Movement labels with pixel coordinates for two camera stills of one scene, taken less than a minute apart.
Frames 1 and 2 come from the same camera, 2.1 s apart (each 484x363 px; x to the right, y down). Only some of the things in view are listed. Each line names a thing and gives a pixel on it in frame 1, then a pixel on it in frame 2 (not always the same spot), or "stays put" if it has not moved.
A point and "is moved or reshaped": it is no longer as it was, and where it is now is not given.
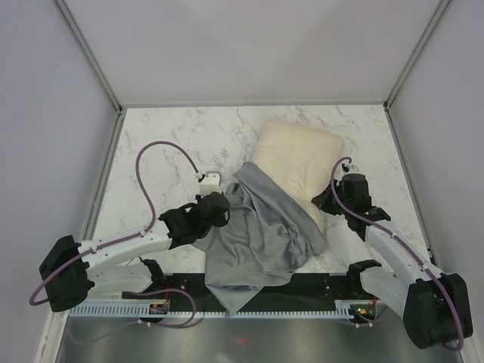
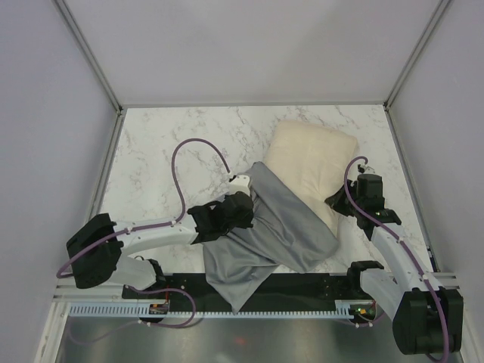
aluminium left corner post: (88, 54) stays put
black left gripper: (221, 221) to (246, 221)
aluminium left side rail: (91, 223) stays put
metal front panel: (119, 339) stays put
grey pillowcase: (267, 238) is moved or reshaped
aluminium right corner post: (439, 10) stays put
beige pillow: (304, 159) is moved or reshaped
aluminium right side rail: (412, 184) stays put
